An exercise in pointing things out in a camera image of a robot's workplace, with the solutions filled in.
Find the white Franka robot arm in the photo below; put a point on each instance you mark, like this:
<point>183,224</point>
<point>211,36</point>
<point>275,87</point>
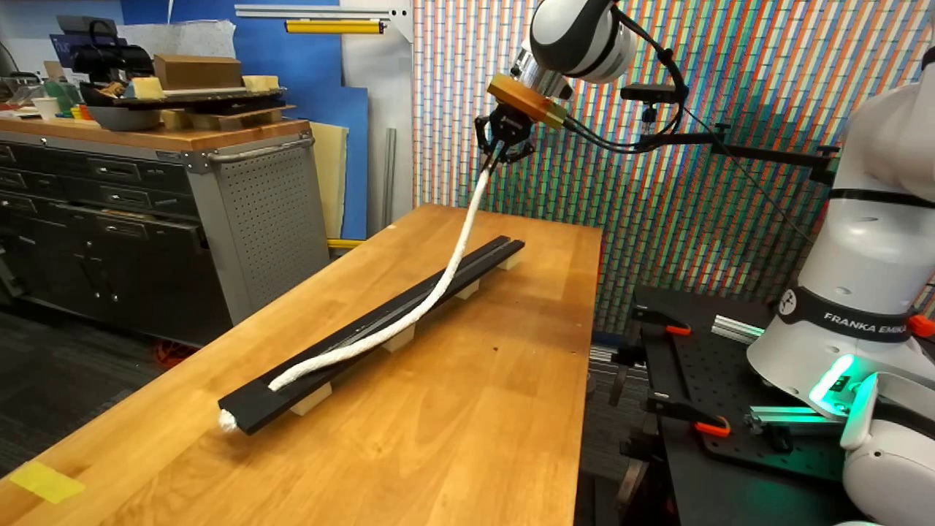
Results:
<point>844,331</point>

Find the black camera boom stand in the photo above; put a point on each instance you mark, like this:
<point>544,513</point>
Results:
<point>718,138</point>

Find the yellow level bar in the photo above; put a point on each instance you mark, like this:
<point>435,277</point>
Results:
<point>334,28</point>

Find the orange handled clamp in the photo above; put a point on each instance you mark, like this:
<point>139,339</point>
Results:
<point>664,319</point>
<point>702,423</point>

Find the long black channel rail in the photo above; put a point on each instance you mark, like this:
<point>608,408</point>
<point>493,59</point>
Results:
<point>265,399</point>

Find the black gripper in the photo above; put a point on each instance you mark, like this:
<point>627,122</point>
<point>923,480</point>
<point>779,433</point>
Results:
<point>503,135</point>

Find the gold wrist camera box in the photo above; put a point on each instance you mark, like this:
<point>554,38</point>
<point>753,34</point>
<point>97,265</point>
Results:
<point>528,100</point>

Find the black optical breadboard base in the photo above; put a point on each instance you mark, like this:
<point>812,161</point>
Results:
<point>753,478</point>

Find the orange handled clamp rear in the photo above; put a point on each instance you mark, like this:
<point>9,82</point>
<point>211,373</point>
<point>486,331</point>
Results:
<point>664,319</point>

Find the wooden box on cabinet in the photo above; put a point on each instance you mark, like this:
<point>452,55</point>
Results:
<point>198,71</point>

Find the blue foam board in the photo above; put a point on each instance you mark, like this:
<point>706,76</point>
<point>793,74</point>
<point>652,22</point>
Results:
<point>309,69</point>

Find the grey metal tool cabinet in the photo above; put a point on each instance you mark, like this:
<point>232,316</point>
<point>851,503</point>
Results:
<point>172,234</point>

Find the yellow tape patch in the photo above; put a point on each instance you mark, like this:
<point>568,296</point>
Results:
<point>45,483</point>

